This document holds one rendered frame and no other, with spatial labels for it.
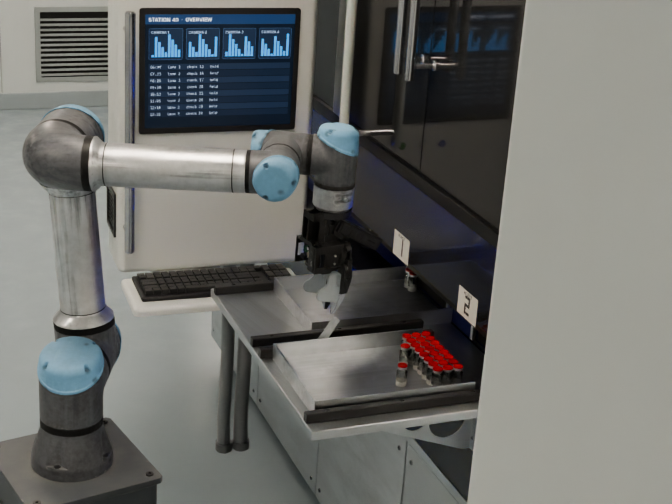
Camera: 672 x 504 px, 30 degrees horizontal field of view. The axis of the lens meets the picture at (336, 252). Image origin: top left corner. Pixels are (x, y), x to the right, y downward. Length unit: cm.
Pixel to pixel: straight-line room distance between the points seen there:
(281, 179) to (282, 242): 121
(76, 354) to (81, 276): 15
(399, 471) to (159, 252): 82
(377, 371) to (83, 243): 67
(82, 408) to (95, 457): 10
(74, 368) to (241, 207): 106
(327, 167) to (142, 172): 34
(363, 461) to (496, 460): 251
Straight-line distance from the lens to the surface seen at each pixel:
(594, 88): 62
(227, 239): 326
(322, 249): 229
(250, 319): 281
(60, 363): 231
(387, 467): 311
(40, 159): 220
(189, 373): 450
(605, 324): 63
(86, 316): 241
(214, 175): 213
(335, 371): 259
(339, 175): 225
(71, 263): 237
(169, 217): 320
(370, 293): 297
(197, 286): 310
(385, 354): 268
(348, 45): 295
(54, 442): 237
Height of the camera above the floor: 205
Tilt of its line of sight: 21 degrees down
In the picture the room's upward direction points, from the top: 4 degrees clockwise
